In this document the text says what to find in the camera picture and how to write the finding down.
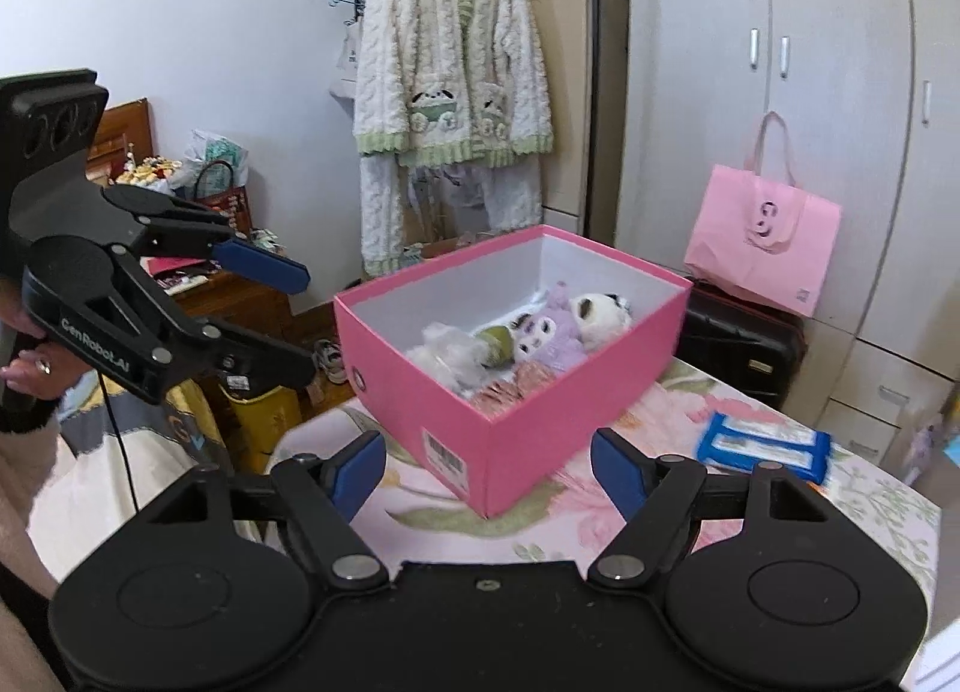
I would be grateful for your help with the white brown plush toy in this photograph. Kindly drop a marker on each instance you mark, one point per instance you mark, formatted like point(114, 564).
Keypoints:
point(601, 318)

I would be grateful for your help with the purple plush toy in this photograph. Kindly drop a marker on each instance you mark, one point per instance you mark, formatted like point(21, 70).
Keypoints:
point(549, 336)

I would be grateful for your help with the grey wardrobe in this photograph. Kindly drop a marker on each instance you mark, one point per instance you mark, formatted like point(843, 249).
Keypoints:
point(857, 102)

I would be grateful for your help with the blue white tissue pack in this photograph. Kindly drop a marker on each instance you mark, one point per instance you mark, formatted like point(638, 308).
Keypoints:
point(742, 445)

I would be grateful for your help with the white fluffy pants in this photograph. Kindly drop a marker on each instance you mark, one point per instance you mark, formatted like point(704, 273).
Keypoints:
point(405, 210)

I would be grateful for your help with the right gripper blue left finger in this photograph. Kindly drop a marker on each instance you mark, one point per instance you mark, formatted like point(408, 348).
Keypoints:
point(321, 498)

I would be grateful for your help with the person's left hand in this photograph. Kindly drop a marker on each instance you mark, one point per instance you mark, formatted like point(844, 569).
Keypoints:
point(45, 372)

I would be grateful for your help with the black suitcase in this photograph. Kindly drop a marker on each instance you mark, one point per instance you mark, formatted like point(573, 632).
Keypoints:
point(754, 349)

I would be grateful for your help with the sandals on floor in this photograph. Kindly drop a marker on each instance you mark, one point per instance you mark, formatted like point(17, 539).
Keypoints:
point(329, 360)

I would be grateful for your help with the white fluffy cloth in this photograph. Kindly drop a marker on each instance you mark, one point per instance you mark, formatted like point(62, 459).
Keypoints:
point(451, 357)

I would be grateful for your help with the pink tote bag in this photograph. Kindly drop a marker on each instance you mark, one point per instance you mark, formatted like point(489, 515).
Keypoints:
point(762, 240)

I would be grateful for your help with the pink floral cloth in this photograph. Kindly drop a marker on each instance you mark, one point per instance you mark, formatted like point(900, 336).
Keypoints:
point(501, 396)

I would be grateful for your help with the white green knitted cardigan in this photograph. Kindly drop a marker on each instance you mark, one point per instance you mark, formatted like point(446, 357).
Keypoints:
point(451, 81)

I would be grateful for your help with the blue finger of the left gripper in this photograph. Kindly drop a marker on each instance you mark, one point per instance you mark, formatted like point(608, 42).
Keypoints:
point(263, 361)
point(249, 261)

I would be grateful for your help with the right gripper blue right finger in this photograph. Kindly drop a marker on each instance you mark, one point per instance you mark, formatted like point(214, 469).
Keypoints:
point(655, 496)

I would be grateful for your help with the black clothes rack pole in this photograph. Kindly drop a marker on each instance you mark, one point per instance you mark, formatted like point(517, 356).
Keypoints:
point(609, 46)

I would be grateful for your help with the pink cardboard box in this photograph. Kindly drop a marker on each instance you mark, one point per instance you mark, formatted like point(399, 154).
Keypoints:
point(491, 462)

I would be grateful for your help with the green plush ball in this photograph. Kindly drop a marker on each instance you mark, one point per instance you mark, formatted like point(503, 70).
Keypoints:
point(498, 347)

